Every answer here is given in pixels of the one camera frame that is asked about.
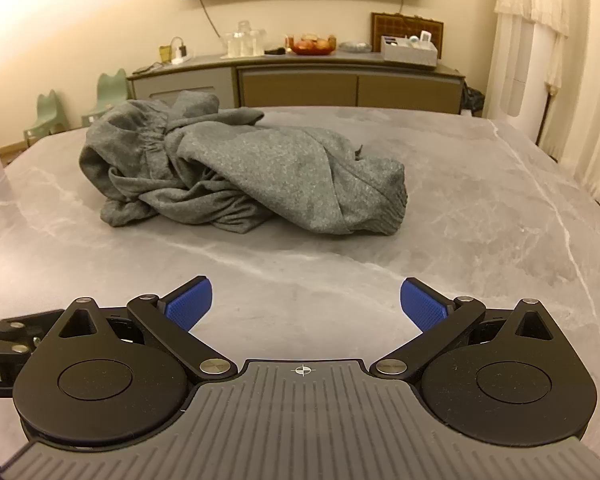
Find grey organizer box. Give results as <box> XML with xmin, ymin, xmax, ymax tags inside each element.
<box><xmin>380</xmin><ymin>35</ymin><xmax>438</xmax><ymax>70</ymax></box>

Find grey and brown sideboard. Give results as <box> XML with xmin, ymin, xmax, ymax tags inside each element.
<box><xmin>127</xmin><ymin>52</ymin><xmax>466</xmax><ymax>115</ymax></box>

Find clear glass cup set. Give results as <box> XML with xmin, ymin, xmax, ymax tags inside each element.
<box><xmin>222</xmin><ymin>21</ymin><xmax>267</xmax><ymax>58</ymax></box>

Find grey fuzzy shorts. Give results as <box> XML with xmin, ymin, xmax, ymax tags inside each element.
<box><xmin>78</xmin><ymin>90</ymin><xmax>409</xmax><ymax>237</ymax></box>

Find white power strip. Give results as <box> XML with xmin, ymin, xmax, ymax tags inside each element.
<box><xmin>170</xmin><ymin>36</ymin><xmax>195</xmax><ymax>65</ymax></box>

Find white tall appliance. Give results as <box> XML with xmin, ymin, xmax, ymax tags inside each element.
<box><xmin>482</xmin><ymin>10</ymin><xmax>536</xmax><ymax>121</ymax></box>

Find red fruit bowl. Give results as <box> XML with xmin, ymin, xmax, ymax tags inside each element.
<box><xmin>286</xmin><ymin>33</ymin><xmax>337</xmax><ymax>56</ymax></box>

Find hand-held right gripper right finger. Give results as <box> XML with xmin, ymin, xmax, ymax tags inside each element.
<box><xmin>369</xmin><ymin>276</ymin><xmax>561</xmax><ymax>380</ymax></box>

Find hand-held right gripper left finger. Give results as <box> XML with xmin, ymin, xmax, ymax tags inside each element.
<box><xmin>49</xmin><ymin>276</ymin><xmax>238</xmax><ymax>379</ymax></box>

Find green plastic child chair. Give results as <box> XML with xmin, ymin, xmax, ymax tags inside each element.
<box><xmin>22</xmin><ymin>89</ymin><xmax>71</xmax><ymax>147</ymax></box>
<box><xmin>81</xmin><ymin>68</ymin><xmax>131</xmax><ymax>128</ymax></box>

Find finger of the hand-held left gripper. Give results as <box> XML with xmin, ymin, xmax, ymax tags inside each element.
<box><xmin>0</xmin><ymin>309</ymin><xmax>65</xmax><ymax>357</ymax></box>

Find cream curtain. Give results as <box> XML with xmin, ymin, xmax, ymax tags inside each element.
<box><xmin>494</xmin><ymin>0</ymin><xmax>600</xmax><ymax>211</ymax></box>

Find thin wall cable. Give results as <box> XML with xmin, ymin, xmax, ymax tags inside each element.
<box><xmin>197</xmin><ymin>0</ymin><xmax>231</xmax><ymax>41</ymax></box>

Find black bag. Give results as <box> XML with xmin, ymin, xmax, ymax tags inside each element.
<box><xmin>461</xmin><ymin>85</ymin><xmax>486</xmax><ymax>117</ymax></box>

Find wooden framed board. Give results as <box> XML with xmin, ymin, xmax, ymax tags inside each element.
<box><xmin>370</xmin><ymin>11</ymin><xmax>445</xmax><ymax>56</ymax></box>

